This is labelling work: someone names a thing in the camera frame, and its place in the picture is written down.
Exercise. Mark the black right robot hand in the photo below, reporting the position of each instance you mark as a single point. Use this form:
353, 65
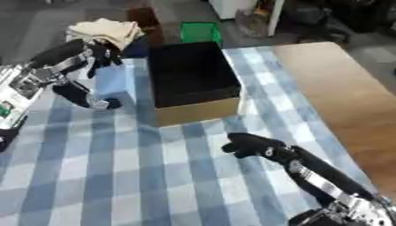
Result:
258, 145

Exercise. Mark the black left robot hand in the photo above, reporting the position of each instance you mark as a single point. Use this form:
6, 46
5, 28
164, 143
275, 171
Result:
58, 52

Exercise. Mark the light blue rectangular block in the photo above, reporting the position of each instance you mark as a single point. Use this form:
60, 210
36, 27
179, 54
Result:
114, 81

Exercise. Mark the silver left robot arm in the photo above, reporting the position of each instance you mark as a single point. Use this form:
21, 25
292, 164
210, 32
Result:
14, 88

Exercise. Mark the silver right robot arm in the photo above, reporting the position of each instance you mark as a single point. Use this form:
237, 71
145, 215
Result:
361, 213

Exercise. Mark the cardboard box with black inside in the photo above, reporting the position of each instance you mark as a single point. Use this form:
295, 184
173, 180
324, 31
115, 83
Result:
193, 76

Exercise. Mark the stack of beige cloth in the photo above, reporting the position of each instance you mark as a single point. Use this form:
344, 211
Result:
105, 29

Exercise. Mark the grey translucent bag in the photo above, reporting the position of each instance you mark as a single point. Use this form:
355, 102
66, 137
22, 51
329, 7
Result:
251, 23

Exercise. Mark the green plastic basket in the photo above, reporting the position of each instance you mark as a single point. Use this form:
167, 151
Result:
200, 32

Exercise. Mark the white cabinet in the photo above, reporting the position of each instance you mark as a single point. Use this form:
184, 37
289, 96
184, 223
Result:
232, 8

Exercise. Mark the black bag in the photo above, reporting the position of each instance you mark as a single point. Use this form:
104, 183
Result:
343, 17

